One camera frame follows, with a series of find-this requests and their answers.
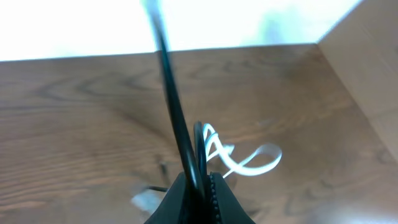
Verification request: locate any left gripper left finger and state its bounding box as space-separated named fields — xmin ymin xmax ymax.
xmin=144 ymin=172 xmax=199 ymax=224

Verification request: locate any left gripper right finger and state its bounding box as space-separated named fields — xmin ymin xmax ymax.
xmin=208 ymin=172 xmax=255 ymax=224

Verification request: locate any white usb cable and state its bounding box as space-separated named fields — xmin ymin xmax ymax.
xmin=201 ymin=123 xmax=283 ymax=179

